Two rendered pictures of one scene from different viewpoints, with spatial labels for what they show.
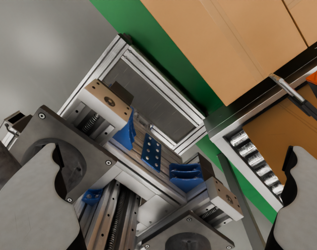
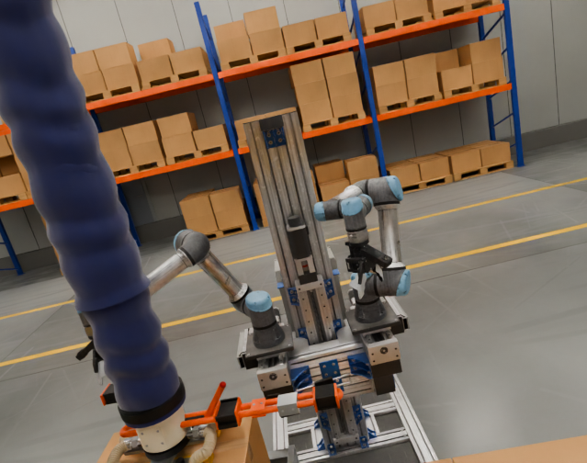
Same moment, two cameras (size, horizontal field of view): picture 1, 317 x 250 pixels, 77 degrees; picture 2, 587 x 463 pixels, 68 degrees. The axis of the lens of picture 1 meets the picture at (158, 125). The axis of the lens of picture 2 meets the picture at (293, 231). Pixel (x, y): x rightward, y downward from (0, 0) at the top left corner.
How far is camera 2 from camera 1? 157 cm
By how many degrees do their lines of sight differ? 55
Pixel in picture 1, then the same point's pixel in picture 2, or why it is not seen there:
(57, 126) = (387, 321)
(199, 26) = not seen: outside the picture
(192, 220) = (287, 345)
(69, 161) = (368, 314)
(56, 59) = (459, 434)
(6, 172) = (381, 288)
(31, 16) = (513, 438)
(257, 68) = not seen: outside the picture
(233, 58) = not seen: outside the picture
